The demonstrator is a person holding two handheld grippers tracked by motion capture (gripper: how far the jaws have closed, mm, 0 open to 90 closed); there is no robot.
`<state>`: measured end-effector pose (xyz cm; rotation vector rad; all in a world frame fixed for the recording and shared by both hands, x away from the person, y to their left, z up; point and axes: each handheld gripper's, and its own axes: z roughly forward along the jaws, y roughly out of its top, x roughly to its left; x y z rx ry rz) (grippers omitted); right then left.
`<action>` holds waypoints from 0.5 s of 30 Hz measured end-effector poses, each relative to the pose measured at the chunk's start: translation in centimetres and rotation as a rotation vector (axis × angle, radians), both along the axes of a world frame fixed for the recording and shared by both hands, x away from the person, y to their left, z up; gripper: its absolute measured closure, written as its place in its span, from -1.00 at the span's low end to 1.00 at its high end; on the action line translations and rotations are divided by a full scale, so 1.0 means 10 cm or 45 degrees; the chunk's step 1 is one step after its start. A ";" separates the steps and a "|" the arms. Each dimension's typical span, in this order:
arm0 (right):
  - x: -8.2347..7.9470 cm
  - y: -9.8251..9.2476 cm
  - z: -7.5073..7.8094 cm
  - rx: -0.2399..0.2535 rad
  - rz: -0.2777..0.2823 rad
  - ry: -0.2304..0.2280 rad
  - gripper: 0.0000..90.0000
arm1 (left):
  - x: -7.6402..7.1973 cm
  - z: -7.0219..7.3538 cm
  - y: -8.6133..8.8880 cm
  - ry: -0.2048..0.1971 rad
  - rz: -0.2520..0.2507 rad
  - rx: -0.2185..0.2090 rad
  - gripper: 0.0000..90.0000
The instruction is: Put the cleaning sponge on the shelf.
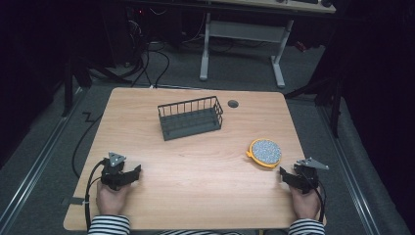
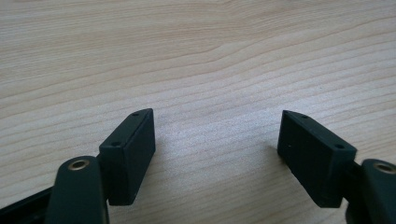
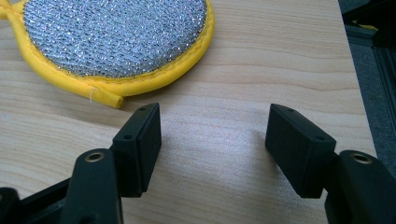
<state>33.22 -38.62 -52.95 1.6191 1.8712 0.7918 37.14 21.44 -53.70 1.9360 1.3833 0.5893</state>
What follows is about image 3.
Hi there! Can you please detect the yellow-rimmed silver scouring pad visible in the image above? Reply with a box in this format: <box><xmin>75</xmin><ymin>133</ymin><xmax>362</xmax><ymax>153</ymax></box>
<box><xmin>0</xmin><ymin>0</ymin><xmax>216</xmax><ymax>109</ymax></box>

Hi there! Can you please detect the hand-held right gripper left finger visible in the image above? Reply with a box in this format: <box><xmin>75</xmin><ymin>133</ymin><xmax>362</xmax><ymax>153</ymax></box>
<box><xmin>109</xmin><ymin>103</ymin><xmax>163</xmax><ymax>199</ymax></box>

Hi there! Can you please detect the black metal frame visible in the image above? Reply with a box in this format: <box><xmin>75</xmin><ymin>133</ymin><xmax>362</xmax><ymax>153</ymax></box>
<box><xmin>341</xmin><ymin>0</ymin><xmax>396</xmax><ymax>125</ymax></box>

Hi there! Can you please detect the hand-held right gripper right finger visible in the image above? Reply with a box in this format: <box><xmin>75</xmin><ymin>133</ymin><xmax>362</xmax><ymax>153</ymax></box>
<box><xmin>264</xmin><ymin>103</ymin><xmax>337</xmax><ymax>200</ymax></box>

